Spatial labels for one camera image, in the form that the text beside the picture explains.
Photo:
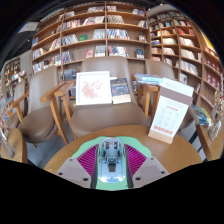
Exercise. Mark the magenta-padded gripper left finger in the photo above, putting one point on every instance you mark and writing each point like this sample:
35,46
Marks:
71,171

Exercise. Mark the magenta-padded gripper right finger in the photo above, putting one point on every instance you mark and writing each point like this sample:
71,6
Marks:
151,171

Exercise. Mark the blue grey computer mouse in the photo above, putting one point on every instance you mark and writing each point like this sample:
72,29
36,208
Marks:
111,160

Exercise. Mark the green round mouse pad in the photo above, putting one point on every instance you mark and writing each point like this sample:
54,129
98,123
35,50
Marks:
88,143

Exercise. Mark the white and brown sign stand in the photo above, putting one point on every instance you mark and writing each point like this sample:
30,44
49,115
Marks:
168,115

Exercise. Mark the stack of colourful books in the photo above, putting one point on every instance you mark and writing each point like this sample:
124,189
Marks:
200,116

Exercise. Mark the glass vase with dried flowers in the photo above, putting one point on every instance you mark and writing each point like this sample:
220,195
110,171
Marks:
216,126

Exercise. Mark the white framed flower picture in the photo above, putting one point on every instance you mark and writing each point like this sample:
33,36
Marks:
93,88

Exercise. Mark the dark blue book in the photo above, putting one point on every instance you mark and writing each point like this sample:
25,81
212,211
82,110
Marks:
120,90

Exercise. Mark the stack of light blue books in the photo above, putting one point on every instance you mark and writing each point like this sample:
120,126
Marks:
148,79

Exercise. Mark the small wooden bookshelf unit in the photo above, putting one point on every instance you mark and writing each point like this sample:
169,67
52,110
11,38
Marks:
13,71

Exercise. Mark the curved wooden bookshelf unit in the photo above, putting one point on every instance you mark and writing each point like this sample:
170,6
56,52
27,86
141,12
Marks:
183,50

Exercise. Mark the wide wooden bookshelf unit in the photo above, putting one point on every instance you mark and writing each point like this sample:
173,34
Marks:
90,36

